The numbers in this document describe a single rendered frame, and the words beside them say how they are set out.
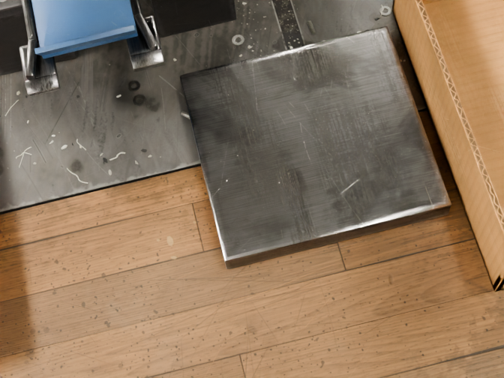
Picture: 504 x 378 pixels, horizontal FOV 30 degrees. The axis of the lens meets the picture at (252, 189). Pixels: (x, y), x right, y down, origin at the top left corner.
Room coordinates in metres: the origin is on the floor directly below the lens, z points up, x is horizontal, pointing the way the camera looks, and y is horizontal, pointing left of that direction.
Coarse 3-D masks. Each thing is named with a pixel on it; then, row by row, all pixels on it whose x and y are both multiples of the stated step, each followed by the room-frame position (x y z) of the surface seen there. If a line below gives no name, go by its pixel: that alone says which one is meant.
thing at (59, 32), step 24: (48, 0) 0.42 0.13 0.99; (72, 0) 0.42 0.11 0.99; (96, 0) 0.42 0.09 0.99; (120, 0) 0.41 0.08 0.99; (48, 24) 0.40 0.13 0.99; (72, 24) 0.40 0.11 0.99; (96, 24) 0.40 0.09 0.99; (120, 24) 0.39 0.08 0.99; (48, 48) 0.36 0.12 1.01; (72, 48) 0.38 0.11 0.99
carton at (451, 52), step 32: (416, 0) 0.39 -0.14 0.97; (448, 0) 0.43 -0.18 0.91; (480, 0) 0.42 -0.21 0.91; (416, 32) 0.38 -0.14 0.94; (448, 32) 0.40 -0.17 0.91; (480, 32) 0.39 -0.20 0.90; (416, 64) 0.37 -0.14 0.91; (448, 64) 0.37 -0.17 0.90; (480, 64) 0.37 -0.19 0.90; (448, 96) 0.31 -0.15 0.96; (480, 96) 0.34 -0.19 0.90; (448, 128) 0.30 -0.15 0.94; (480, 128) 0.31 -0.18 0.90; (448, 160) 0.29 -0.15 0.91; (480, 160) 0.26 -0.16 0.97; (480, 192) 0.24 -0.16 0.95; (480, 224) 0.23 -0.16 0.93
